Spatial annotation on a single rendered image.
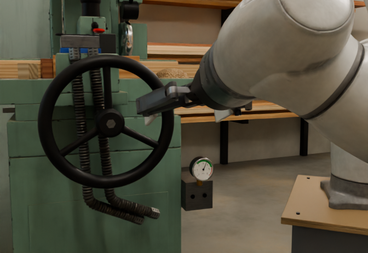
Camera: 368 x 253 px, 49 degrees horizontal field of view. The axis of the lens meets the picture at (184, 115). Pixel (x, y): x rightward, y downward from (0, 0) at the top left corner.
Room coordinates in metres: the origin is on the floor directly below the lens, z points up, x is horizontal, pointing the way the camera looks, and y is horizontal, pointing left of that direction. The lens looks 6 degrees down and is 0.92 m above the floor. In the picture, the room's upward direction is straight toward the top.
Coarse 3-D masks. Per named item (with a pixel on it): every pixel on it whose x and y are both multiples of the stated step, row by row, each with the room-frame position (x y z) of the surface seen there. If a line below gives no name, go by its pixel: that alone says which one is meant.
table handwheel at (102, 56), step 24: (72, 72) 0.82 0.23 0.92; (144, 72) 0.87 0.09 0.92; (48, 96) 0.80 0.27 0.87; (48, 120) 0.80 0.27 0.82; (96, 120) 0.83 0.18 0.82; (120, 120) 0.84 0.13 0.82; (168, 120) 0.88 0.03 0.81; (48, 144) 0.80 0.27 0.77; (72, 144) 0.83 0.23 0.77; (168, 144) 0.88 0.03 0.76; (72, 168) 0.82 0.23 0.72; (144, 168) 0.87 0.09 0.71
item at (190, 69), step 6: (0, 66) 1.09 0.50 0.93; (6, 66) 1.10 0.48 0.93; (12, 66) 1.10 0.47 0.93; (150, 66) 1.22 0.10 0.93; (156, 66) 1.23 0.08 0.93; (162, 66) 1.23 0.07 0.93; (168, 66) 1.24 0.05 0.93; (174, 66) 1.25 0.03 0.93; (180, 66) 1.25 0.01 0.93; (186, 66) 1.26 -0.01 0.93; (192, 66) 1.27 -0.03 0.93; (198, 66) 1.27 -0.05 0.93; (0, 72) 1.09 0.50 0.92; (6, 72) 1.10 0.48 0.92; (12, 72) 1.10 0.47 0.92; (156, 72) 1.23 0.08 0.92; (186, 72) 1.26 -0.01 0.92; (192, 72) 1.27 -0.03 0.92
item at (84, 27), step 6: (84, 18) 1.12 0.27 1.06; (90, 18) 1.13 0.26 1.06; (96, 18) 1.13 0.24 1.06; (102, 18) 1.14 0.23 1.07; (78, 24) 1.17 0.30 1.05; (84, 24) 1.12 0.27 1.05; (90, 24) 1.13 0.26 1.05; (102, 24) 1.14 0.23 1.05; (78, 30) 1.17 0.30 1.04; (84, 30) 1.12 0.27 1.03; (90, 30) 1.13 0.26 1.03
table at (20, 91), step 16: (0, 80) 0.95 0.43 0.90; (16, 80) 0.96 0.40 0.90; (32, 80) 0.97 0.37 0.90; (48, 80) 0.98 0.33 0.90; (128, 80) 1.05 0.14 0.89; (176, 80) 1.09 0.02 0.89; (192, 80) 1.10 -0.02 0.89; (0, 96) 0.95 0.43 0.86; (16, 96) 0.96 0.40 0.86; (32, 96) 0.97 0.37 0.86; (64, 96) 0.90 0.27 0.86; (112, 96) 0.94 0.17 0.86; (128, 96) 1.04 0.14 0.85
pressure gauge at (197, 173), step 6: (192, 162) 1.05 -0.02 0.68; (198, 162) 1.04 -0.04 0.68; (204, 162) 1.05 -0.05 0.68; (210, 162) 1.05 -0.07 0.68; (192, 168) 1.03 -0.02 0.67; (198, 168) 1.04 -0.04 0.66; (204, 168) 1.05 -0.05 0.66; (210, 168) 1.05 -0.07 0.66; (192, 174) 1.04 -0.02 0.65; (198, 174) 1.04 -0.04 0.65; (204, 174) 1.05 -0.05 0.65; (210, 174) 1.05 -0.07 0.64; (198, 180) 1.04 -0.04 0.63; (204, 180) 1.04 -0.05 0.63
